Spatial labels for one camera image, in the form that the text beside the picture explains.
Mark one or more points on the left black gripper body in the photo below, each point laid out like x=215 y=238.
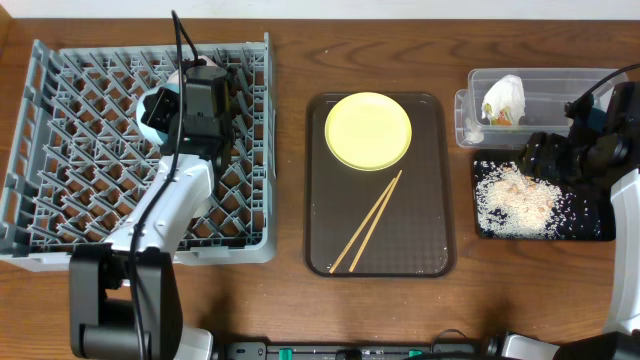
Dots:
x=198 y=141

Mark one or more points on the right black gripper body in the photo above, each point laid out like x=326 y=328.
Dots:
x=542 y=156

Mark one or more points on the light blue bowl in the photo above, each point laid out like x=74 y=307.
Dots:
x=156 y=137

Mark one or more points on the green snack wrapper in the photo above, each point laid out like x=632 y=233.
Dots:
x=503 y=118

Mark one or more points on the white napkin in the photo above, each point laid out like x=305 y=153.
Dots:
x=508 y=92

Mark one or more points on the wooden chopstick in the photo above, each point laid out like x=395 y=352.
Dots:
x=368 y=219
x=375 y=221

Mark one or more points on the white bowl with food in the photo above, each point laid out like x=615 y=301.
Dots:
x=210 y=62

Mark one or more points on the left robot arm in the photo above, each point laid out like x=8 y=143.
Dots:
x=124 y=300

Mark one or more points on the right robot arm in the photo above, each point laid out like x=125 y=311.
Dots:
x=620 y=339

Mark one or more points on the black waste tray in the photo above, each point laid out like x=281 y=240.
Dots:
x=590 y=220

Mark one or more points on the spilled rice food waste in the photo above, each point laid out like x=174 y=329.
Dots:
x=515 y=205

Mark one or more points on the grey dishwasher rack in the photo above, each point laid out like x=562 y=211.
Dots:
x=79 y=163

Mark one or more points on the clear plastic bin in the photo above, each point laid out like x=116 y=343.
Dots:
x=546 y=91

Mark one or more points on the yellow round plate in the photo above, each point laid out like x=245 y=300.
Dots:
x=368 y=131

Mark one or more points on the dark brown serving tray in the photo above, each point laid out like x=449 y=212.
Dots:
x=415 y=235

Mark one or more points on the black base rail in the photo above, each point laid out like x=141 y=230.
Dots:
x=255 y=350

